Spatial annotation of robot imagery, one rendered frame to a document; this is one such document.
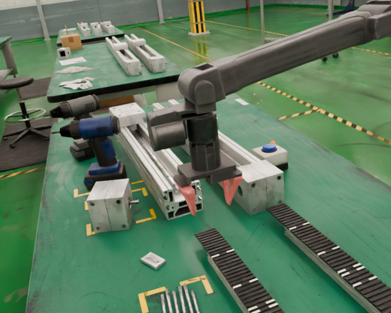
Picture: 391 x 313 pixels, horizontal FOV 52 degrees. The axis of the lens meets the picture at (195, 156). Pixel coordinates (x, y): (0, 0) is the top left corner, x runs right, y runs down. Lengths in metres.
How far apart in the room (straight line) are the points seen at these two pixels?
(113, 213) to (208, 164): 0.36
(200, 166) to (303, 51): 0.28
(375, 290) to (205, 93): 0.45
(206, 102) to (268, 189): 0.39
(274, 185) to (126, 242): 0.38
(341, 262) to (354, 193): 0.33
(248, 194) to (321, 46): 0.40
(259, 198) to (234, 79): 0.39
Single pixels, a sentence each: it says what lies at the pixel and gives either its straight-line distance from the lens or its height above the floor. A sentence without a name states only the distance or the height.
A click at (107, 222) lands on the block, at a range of 1.04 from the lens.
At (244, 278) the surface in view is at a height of 0.81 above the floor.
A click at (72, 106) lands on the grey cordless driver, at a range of 1.47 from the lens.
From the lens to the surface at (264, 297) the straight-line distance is 0.75.
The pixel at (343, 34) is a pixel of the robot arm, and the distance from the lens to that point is 0.82.
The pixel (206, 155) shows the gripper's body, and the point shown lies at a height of 1.04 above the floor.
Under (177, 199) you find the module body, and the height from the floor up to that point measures 0.82.
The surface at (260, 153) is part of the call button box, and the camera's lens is 1.22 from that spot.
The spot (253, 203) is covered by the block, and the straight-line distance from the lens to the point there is 1.01.
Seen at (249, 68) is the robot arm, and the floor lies 1.18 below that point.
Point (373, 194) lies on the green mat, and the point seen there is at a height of 0.78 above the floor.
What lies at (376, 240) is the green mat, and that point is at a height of 0.78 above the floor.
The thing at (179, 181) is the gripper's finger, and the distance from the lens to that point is 0.78.
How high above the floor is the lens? 1.33
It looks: 23 degrees down
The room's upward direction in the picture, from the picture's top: 7 degrees counter-clockwise
